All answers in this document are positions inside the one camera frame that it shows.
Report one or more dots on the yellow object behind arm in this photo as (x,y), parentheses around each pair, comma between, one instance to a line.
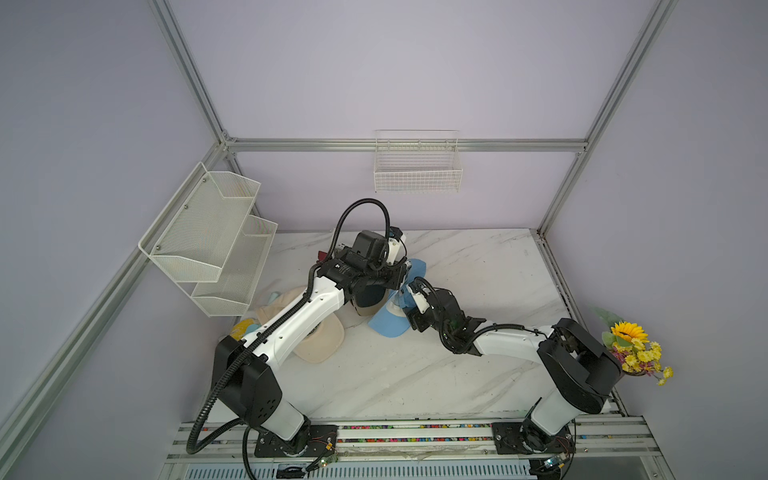
(243,328)

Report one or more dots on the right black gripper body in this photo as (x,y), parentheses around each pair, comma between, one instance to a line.
(422,320)

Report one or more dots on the white wire wall basket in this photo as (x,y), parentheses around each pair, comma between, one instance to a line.
(417,161)

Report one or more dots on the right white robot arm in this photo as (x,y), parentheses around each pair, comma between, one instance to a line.
(583,371)

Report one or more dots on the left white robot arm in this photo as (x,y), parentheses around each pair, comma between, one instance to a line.
(244,370)

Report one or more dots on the sunflower bouquet in vase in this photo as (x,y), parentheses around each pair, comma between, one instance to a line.
(630,345)

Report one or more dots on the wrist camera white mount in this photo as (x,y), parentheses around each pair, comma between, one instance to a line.
(419,294)
(396,251)

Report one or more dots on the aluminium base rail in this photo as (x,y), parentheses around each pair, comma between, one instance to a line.
(593,447)

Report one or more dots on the beige baseball cap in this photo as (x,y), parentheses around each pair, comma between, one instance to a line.
(322,341)

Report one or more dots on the aluminium frame rails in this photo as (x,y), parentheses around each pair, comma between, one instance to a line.
(28,418)

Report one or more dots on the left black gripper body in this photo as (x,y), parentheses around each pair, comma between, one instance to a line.
(390,276)

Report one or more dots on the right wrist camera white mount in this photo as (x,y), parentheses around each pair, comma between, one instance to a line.
(419,294)

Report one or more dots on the white mesh two-tier shelf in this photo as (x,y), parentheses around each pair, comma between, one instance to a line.
(210,242)

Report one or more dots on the dark navy baseball cap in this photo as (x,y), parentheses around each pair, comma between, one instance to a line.
(369,296)

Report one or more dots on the light blue baseball cap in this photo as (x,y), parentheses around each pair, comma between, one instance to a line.
(390,320)

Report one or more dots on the light blue brush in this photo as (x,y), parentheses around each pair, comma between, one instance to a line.
(272,297)

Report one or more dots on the khaki tan baseball cap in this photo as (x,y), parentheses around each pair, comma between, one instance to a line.
(368,310)

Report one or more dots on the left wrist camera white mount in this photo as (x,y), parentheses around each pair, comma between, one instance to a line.
(396,251)

